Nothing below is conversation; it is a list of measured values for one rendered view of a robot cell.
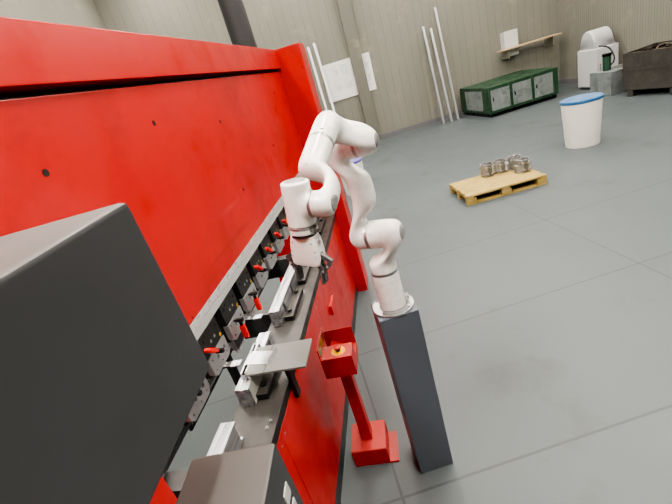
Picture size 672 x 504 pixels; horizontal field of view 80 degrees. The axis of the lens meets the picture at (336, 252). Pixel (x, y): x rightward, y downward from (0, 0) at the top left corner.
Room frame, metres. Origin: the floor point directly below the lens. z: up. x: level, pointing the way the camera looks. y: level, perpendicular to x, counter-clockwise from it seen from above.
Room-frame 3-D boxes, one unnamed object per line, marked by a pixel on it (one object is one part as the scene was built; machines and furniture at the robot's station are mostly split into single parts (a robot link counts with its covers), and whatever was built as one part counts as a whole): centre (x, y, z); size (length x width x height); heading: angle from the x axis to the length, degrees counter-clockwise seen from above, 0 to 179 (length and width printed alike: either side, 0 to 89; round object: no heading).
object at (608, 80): (8.91, -7.17, 0.49); 1.03 x 0.82 x 0.99; 92
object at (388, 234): (1.53, -0.21, 1.30); 0.19 x 0.12 x 0.24; 60
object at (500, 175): (5.19, -2.39, 0.15); 1.09 x 0.78 x 0.31; 90
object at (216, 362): (1.24, 0.55, 1.26); 0.15 x 0.09 x 0.17; 168
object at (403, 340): (1.55, -0.18, 0.50); 0.18 x 0.18 x 1.00; 2
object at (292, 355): (1.43, 0.36, 1.00); 0.26 x 0.18 x 0.01; 78
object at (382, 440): (1.68, 0.11, 0.06); 0.25 x 0.20 x 0.12; 79
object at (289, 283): (2.70, 0.24, 0.92); 1.68 x 0.06 x 0.10; 168
